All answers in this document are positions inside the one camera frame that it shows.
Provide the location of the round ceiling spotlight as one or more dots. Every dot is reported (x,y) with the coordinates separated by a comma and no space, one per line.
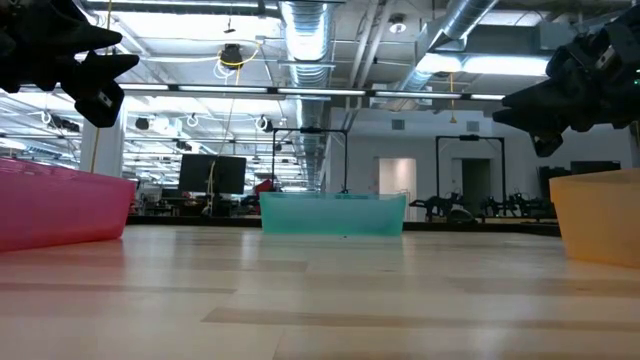
(397,27)

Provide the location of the orange translucent plastic bin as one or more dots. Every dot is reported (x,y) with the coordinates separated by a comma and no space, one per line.
(600,215)

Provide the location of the red bag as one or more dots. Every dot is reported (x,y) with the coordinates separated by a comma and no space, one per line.
(264,186)

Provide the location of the black beam with light strips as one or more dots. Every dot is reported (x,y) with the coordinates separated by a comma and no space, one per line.
(225,89)

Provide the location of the red translucent plastic bin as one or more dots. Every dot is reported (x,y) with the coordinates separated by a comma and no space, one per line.
(60,205)

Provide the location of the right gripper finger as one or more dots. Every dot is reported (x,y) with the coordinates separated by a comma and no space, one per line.
(540,122)
(542,96)

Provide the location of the teal translucent plastic bin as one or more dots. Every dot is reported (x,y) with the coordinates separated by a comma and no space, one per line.
(332,215)

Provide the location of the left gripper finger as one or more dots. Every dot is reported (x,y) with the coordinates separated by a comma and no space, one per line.
(100,75)
(85,32)

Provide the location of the black background robot arm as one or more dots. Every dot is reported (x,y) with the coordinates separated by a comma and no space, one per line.
(520,205)
(435,202)

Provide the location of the silver upright air duct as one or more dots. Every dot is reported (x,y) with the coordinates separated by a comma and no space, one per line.
(306,45)

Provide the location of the black background monitors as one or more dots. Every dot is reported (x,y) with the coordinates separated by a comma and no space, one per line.
(595,167)

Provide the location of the black computer monitor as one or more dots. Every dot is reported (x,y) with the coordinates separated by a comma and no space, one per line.
(200,172)

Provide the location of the black frame stand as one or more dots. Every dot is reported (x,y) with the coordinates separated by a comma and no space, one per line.
(346,160)
(470,137)

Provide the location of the black hanging camera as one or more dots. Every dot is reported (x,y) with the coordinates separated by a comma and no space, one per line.
(231,56)

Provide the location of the silver slanted air duct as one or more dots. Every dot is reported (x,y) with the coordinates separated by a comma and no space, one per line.
(460,20)

